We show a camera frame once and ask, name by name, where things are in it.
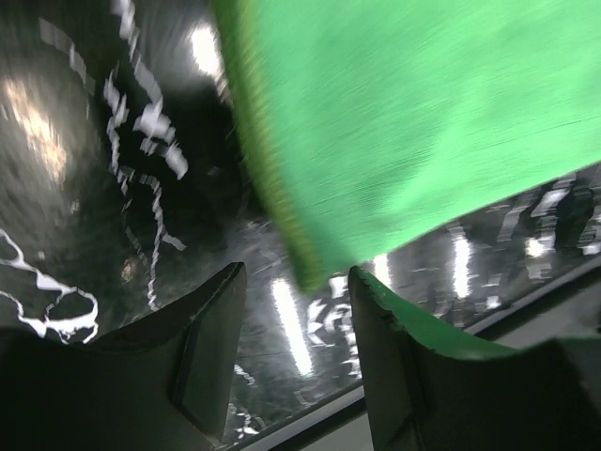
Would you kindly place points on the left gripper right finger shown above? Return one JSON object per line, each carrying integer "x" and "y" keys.
{"x": 431, "y": 386}

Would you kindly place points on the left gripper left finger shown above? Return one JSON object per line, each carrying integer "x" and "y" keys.
{"x": 160, "y": 383}

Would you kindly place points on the green towel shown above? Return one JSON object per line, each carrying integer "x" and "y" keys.
{"x": 367, "y": 124}

